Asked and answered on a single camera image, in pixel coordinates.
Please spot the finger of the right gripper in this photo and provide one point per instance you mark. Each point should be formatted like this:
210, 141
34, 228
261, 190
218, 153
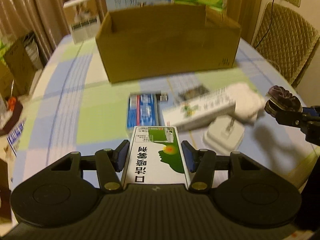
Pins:
283, 117

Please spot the green white medicine box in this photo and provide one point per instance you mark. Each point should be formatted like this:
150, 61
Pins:
155, 156

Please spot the checkered bed sheet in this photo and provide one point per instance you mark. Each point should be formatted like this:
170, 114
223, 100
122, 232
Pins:
74, 108

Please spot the flat blue milk carton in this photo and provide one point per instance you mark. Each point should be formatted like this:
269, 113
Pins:
14, 136

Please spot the white socks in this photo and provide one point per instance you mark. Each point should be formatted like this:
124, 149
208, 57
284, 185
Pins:
248, 103

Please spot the white power adapter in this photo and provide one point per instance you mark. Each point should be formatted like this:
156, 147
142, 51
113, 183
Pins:
224, 134

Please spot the brown cardboard carton on floor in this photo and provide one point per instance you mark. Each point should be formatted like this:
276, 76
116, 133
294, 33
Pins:
18, 71

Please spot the black usb stick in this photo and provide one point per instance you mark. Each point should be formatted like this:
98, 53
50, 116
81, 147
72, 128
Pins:
162, 97

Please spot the brown cardboard box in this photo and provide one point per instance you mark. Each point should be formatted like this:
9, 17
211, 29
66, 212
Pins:
160, 40

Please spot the quilted brown chair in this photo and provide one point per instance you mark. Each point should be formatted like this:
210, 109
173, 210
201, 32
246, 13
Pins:
287, 41

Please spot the long white ointment box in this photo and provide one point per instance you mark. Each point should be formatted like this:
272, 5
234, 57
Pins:
199, 111

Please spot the white product box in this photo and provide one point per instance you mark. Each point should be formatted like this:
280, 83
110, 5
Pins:
82, 18

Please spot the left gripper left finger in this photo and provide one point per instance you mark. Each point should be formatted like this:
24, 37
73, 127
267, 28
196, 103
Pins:
108, 162

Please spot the dark wooden tray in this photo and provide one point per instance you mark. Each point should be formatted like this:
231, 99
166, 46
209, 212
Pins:
12, 121

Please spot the brown curtain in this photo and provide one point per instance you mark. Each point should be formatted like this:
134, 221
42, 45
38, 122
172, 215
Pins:
44, 17

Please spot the clear blue floss box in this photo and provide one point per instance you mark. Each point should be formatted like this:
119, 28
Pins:
142, 111

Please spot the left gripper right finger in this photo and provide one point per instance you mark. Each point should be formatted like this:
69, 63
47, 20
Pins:
201, 167

